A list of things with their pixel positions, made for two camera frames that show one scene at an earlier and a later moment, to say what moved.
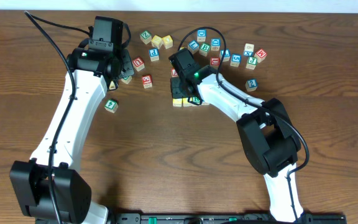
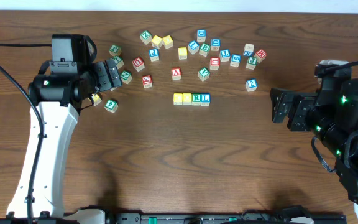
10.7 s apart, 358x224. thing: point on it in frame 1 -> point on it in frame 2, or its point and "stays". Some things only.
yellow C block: x=177 y=102 stays
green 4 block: x=111 y=106 stays
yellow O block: x=186 y=103 stays
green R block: x=196 y=99 stays
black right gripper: x=178 y=90 -> x=296 y=111
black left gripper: x=126 y=66 -> x=101 y=78
